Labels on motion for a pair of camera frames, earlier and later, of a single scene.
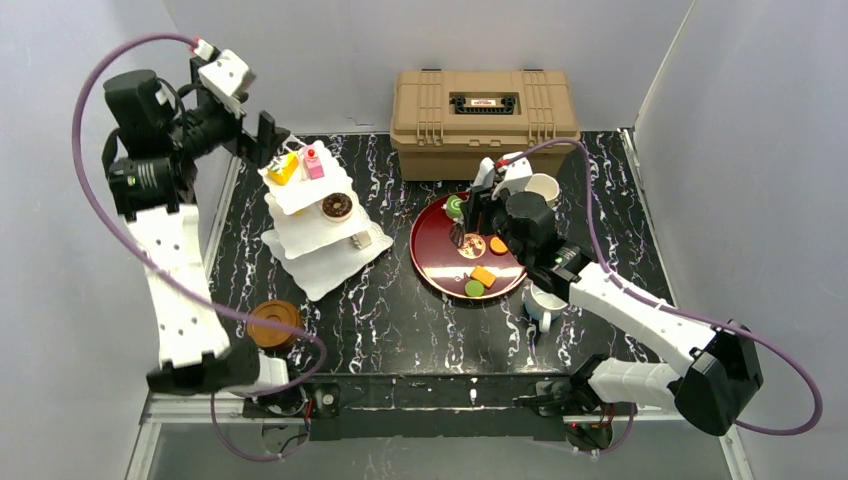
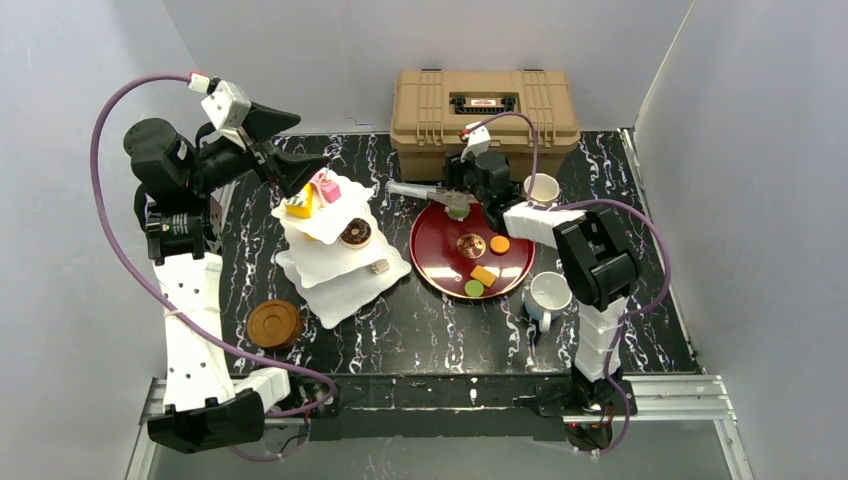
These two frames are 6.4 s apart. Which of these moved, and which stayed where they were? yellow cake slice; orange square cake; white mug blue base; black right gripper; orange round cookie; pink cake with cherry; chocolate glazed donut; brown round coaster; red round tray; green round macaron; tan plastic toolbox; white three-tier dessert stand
Moved: pink cake with cherry; white three-tier dessert stand; black right gripper; chocolate glazed donut; yellow cake slice
Stayed: brown round coaster; orange round cookie; orange square cake; white mug blue base; tan plastic toolbox; red round tray; green round macaron
